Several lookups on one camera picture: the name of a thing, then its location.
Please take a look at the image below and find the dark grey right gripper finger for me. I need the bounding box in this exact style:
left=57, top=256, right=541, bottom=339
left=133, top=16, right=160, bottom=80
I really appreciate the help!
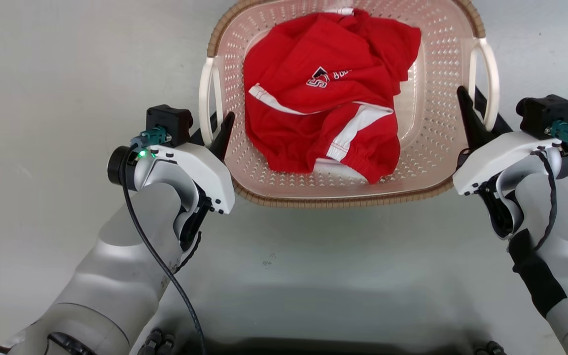
left=474, top=86, right=513, bottom=136
left=457, top=86, right=493, bottom=151

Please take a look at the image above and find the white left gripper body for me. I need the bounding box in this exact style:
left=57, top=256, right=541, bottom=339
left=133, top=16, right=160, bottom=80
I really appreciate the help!
left=133, top=143, right=236, bottom=215

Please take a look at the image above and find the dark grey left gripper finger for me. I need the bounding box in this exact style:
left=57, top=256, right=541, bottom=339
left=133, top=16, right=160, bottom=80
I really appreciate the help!
left=209, top=111, right=236, bottom=161
left=189, top=112, right=218, bottom=146

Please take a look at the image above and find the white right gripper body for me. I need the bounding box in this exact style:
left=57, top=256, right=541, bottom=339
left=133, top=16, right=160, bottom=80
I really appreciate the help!
left=453, top=130, right=563, bottom=196

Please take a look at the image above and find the beige plastic laundry basket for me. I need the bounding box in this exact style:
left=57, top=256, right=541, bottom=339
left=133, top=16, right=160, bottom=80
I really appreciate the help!
left=199, top=0, right=500, bottom=209

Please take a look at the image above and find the red and white garment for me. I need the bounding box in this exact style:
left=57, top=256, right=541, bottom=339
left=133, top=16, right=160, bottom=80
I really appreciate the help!
left=243, top=8, right=422, bottom=184

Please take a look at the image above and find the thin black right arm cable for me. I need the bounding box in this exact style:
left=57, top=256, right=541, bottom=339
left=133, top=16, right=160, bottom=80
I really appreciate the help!
left=530, top=150, right=559, bottom=251

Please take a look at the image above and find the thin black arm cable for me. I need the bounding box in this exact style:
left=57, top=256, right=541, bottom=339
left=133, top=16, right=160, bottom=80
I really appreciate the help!
left=120, top=147, right=207, bottom=355
left=530, top=150, right=559, bottom=251

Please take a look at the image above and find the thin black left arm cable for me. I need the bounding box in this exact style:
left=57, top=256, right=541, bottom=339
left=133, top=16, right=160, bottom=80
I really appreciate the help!
left=120, top=147, right=207, bottom=355

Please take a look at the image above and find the black strap on right arm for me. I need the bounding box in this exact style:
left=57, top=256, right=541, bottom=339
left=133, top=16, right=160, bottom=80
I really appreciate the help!
left=508, top=229, right=568, bottom=319

